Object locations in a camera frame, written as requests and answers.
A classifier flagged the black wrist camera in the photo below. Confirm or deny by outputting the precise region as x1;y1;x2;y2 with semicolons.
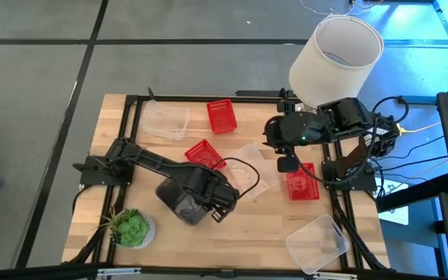
209;208;229;224
277;155;300;173

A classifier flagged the green succulent in white pot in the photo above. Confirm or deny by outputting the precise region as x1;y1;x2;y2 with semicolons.
99;208;157;250

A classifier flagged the yellow power cable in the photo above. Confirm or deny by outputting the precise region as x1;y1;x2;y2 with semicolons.
401;121;443;134

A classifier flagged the black diagonal beam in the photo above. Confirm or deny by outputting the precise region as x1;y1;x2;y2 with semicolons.
375;173;448;213

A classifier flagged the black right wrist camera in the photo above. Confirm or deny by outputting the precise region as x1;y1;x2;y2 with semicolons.
277;155;300;173

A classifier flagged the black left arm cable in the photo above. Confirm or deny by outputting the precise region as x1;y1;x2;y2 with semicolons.
211;156;261;200

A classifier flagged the clear plastic bin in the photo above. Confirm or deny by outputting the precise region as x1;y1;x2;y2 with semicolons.
285;213;351;275
138;100;191;141
227;143;279;199

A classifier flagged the red plastic mesh basket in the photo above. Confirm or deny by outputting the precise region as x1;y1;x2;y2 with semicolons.
285;163;320;201
206;99;238;135
184;138;227;172

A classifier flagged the black aluminium table frame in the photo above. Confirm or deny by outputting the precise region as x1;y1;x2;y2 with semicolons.
66;87;390;273

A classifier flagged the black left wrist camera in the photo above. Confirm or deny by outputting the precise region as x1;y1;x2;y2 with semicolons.
209;208;229;224

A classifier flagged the black rail with silver brackets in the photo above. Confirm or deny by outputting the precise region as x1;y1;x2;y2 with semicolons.
0;263;448;280

